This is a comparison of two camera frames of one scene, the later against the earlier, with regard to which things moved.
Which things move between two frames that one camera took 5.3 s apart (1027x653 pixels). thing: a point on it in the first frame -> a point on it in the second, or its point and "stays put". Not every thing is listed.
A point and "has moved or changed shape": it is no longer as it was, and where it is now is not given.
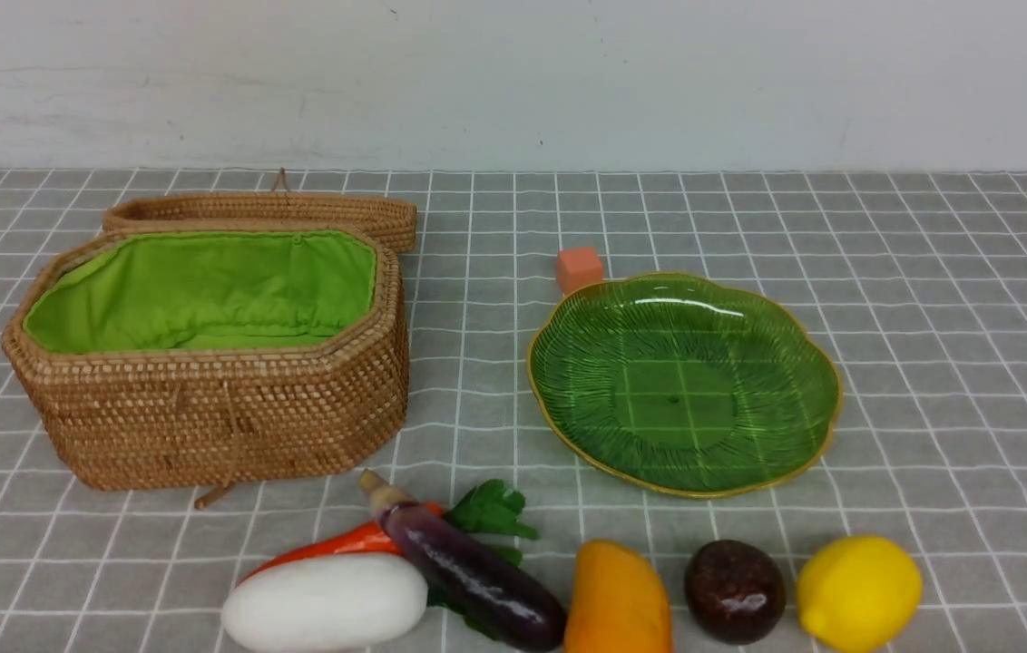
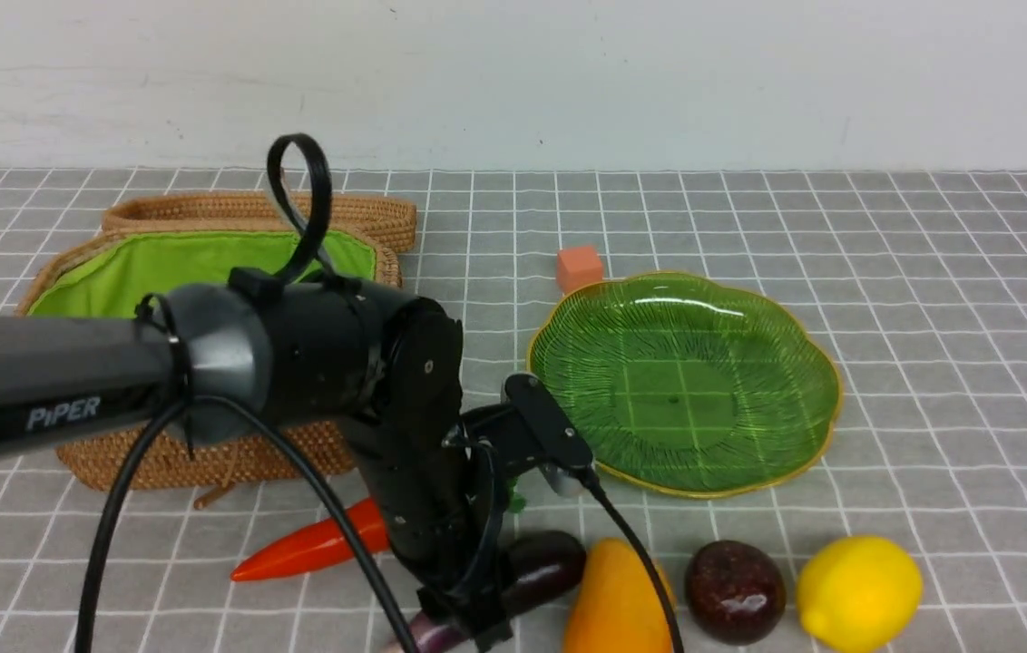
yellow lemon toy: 859,593 stays put
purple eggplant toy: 494,592 has moved or changed shape
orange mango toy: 618,603 stays put
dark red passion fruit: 735,590 stays put
